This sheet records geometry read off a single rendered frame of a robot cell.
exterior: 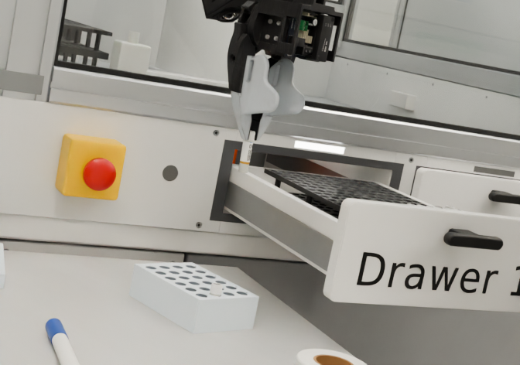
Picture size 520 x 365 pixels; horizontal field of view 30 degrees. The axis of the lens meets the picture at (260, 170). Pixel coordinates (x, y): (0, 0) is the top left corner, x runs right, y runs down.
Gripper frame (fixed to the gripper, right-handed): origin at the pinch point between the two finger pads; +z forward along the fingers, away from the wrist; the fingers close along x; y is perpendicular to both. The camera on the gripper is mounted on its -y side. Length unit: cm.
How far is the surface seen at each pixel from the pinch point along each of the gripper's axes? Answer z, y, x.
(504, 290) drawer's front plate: 13.6, 21.7, 25.0
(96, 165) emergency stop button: 9.1, -19.4, -3.5
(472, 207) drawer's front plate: 10, 0, 55
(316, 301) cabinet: 27.4, -11.9, 35.9
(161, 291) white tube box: 19.3, -3.1, -5.4
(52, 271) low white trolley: 21.7, -18.4, -8.4
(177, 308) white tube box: 20.1, 0.2, -5.8
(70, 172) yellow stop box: 10.8, -22.8, -4.4
